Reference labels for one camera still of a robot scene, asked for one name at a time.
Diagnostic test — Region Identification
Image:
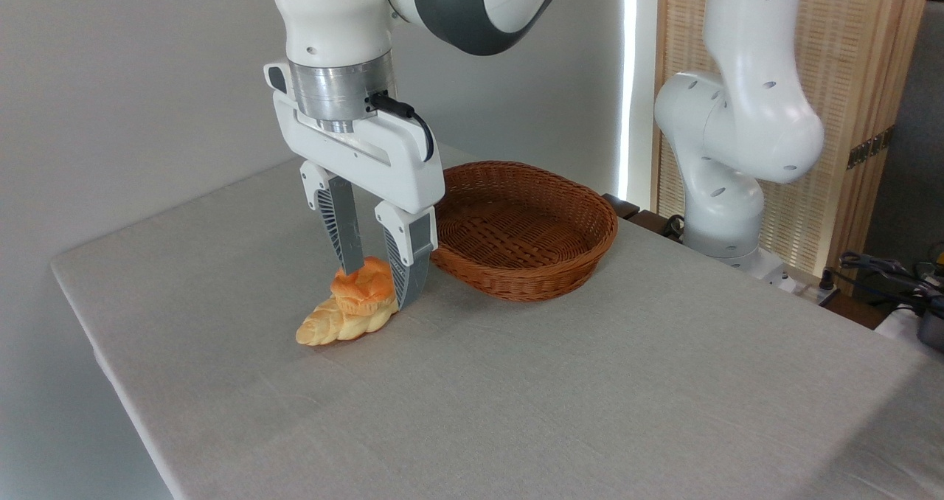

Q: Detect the braided pale bread loaf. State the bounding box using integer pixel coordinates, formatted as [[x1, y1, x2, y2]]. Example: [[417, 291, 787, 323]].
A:
[[296, 294, 400, 347]]

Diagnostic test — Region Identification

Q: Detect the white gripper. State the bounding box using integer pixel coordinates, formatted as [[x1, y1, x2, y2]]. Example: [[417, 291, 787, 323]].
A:
[[273, 91, 446, 313]]

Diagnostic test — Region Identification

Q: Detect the round orange bread roll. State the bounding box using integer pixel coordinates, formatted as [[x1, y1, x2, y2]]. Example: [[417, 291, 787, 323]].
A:
[[330, 256, 398, 317]]

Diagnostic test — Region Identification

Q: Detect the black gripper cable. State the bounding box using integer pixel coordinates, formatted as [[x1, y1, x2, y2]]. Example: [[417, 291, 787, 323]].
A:
[[367, 92, 437, 163]]

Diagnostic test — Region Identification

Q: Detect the black screen hinge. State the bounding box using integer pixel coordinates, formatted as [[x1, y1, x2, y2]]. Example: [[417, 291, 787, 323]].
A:
[[847, 125, 896, 170]]

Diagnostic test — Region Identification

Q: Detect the black cable bundle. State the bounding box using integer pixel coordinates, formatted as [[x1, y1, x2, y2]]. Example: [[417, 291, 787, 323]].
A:
[[838, 251, 944, 318]]

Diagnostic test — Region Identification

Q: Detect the dark wooden ledge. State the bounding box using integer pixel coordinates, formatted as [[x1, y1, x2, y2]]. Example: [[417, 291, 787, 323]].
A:
[[603, 193, 687, 241]]

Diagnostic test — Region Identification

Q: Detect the wooden slatted screen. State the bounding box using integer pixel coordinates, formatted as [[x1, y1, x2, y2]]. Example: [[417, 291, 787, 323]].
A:
[[653, 0, 934, 279]]

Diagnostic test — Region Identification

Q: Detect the grey tablecloth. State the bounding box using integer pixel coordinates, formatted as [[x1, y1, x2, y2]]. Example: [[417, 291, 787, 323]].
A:
[[50, 142, 944, 500]]

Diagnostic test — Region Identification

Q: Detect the brown wicker basket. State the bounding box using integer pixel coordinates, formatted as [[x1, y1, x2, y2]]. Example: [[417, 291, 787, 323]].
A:
[[430, 161, 619, 302]]

